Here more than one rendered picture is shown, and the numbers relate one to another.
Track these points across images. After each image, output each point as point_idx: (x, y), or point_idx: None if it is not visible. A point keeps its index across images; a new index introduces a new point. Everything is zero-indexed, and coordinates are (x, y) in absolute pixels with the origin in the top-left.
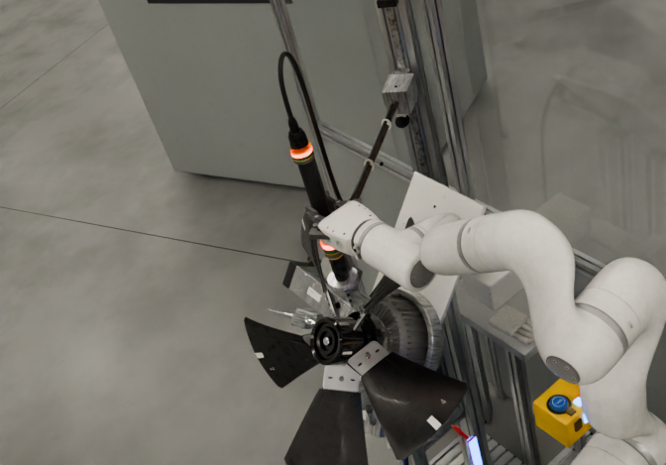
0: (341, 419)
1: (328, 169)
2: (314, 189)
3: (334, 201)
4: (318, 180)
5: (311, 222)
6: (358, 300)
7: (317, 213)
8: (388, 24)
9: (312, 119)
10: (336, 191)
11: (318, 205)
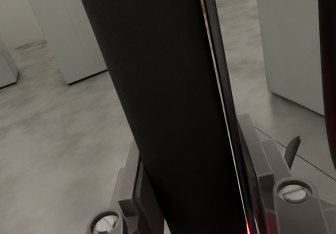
0: None
1: (326, 13)
2: (121, 49)
3: (269, 182)
4: None
5: (287, 162)
6: None
7: (131, 207)
8: None
9: None
10: (333, 128)
11: (156, 165)
